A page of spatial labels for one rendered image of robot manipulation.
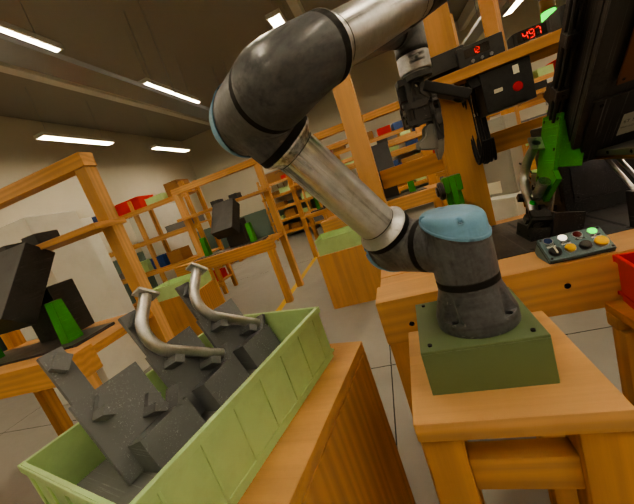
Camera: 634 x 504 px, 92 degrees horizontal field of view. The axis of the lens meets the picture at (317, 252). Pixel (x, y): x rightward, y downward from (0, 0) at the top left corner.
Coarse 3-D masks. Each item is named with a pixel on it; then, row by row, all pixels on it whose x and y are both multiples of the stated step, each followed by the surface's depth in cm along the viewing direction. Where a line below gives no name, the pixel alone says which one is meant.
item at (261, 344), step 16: (176, 288) 92; (224, 304) 101; (208, 320) 94; (208, 336) 91; (224, 336) 95; (240, 336) 99; (256, 336) 97; (272, 336) 101; (240, 352) 93; (256, 352) 94; (256, 368) 92
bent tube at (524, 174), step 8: (536, 144) 105; (528, 152) 106; (536, 152) 105; (528, 160) 108; (520, 168) 112; (528, 168) 110; (520, 176) 112; (528, 176) 111; (520, 184) 112; (528, 184) 110; (528, 192) 109; (528, 200) 107; (528, 208) 106; (536, 208) 104
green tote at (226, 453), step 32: (288, 320) 99; (320, 320) 93; (288, 352) 78; (320, 352) 90; (160, 384) 89; (256, 384) 67; (288, 384) 76; (224, 416) 58; (256, 416) 65; (288, 416) 73; (64, 448) 69; (96, 448) 74; (192, 448) 52; (224, 448) 58; (256, 448) 64; (32, 480) 61; (64, 480) 54; (160, 480) 47; (192, 480) 51; (224, 480) 56
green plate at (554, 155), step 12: (564, 120) 93; (552, 132) 97; (564, 132) 94; (552, 144) 97; (564, 144) 95; (540, 156) 104; (552, 156) 97; (564, 156) 96; (576, 156) 95; (540, 168) 104; (552, 168) 97
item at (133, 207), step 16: (192, 192) 579; (128, 208) 580; (144, 208) 565; (192, 208) 552; (176, 224) 571; (144, 240) 588; (160, 240) 576; (112, 256) 606; (160, 256) 593; (176, 256) 592; (192, 256) 608; (160, 272) 594; (224, 272) 614; (224, 288) 582
